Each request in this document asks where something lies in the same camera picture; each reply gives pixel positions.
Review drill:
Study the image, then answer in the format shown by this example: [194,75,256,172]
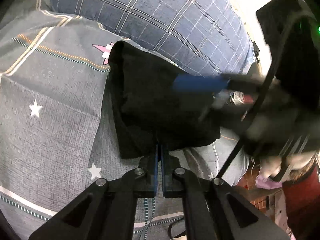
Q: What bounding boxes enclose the grey star-patterned bedsheet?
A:
[0,0,251,240]

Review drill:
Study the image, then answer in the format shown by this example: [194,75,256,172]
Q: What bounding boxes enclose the purple floral cloth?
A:
[255,175,282,190]

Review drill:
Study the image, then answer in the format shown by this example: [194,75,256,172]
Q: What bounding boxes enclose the black cable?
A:
[216,17,304,179]

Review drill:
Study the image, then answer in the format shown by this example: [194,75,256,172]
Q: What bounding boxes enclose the blue plaid pillow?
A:
[51,0,255,76]

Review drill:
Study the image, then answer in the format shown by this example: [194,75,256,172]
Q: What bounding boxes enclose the black pants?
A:
[108,41,220,159]

